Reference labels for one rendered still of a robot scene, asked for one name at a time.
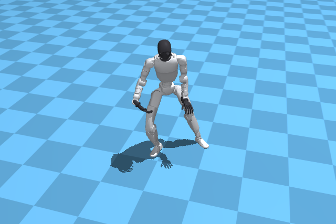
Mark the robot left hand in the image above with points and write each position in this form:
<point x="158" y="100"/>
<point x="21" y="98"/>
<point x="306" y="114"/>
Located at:
<point x="187" y="105"/>

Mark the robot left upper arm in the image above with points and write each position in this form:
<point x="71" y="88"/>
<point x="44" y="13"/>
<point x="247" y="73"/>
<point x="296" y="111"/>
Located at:
<point x="183" y="67"/>

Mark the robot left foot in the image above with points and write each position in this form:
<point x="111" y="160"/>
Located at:
<point x="202" y="143"/>

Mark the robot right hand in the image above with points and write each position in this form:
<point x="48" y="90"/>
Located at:
<point x="137" y="104"/>

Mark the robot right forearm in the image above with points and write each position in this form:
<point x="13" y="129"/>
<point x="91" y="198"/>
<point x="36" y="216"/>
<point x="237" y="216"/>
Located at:
<point x="137" y="93"/>

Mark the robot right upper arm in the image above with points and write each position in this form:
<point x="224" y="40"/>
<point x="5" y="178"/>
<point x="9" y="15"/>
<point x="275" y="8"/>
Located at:
<point x="149" y="63"/>

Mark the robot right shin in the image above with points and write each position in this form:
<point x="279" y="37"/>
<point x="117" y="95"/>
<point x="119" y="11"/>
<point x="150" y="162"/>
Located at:
<point x="153" y="137"/>

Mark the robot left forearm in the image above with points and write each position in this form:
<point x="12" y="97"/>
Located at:
<point x="184" y="86"/>

